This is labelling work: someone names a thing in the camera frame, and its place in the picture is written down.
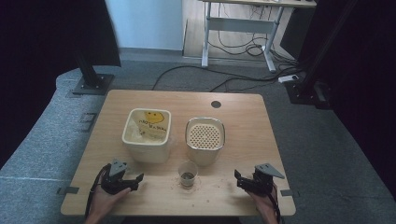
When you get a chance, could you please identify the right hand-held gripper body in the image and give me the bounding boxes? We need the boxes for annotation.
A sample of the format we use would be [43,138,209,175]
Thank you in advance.
[245,162,286,198]

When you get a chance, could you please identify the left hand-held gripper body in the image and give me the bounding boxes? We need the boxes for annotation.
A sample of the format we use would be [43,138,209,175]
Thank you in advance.
[100,159,134,196]

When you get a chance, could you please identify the person's right hand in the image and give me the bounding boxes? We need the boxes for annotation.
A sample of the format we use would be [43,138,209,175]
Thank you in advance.
[246,185,280,221]

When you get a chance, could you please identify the person's left hand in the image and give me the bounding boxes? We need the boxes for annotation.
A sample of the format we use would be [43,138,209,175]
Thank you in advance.
[89,186,133,221]

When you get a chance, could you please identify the cream plastic bin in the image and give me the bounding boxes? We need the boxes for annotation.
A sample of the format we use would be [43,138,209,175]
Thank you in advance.
[121,107,173,165]

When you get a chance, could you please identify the scattered tea crumbs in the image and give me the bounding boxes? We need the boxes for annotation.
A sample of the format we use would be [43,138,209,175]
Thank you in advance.
[167,174,225,208]

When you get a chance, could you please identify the cream container with perforated strainer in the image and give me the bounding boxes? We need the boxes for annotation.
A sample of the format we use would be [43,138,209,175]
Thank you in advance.
[185,117,226,167]

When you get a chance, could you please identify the small clear glass cup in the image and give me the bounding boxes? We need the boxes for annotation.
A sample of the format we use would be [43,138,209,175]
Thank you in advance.
[177,160,199,189]

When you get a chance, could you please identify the clear bag with yellow face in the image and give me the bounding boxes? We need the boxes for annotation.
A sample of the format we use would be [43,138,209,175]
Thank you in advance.
[124,110,170,144]

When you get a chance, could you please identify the white power strip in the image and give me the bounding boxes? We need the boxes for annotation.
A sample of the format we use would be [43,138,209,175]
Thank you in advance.
[277,74,300,84]

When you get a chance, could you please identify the black curtain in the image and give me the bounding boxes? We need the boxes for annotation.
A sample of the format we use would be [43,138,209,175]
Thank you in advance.
[279,0,396,202]
[0,0,122,171]

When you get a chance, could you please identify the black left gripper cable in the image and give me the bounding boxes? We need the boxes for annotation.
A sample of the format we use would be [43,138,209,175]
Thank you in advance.
[84,163,112,218]

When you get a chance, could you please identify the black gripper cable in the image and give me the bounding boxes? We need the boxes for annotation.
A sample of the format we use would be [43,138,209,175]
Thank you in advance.
[84,163,112,218]
[271,182,284,224]

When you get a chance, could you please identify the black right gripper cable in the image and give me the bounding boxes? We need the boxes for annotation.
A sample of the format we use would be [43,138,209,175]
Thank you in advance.
[271,182,284,224]

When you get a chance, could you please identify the black stand with base plate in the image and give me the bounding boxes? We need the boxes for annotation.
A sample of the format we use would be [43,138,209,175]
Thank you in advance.
[283,0,359,110]
[71,46,116,96]

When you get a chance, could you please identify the black floor cable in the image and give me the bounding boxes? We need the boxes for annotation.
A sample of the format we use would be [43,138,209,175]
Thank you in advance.
[150,63,300,93]

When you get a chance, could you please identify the tangle of black cables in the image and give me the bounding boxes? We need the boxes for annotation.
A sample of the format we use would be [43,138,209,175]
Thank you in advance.
[206,3,300,68]

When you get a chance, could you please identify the white desk frame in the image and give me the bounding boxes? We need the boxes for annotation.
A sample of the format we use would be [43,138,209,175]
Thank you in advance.
[199,0,318,74]

